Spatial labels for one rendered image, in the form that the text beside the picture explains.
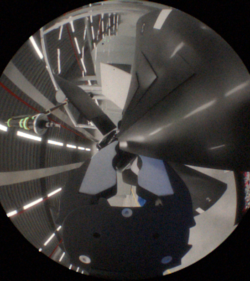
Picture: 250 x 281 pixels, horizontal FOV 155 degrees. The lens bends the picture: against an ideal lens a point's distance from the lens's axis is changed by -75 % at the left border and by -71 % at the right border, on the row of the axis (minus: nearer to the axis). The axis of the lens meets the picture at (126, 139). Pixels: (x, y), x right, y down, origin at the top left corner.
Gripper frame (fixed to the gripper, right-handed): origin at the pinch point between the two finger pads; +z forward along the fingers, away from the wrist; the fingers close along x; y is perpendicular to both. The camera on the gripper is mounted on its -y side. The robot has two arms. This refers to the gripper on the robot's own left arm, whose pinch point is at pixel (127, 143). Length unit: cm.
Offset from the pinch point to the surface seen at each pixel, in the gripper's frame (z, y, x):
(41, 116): 11.6, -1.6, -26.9
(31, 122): 9.9, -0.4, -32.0
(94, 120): 17.1, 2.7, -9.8
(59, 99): 80, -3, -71
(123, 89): 41.8, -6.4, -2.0
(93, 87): 92, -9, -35
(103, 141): 13.2, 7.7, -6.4
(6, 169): 33, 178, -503
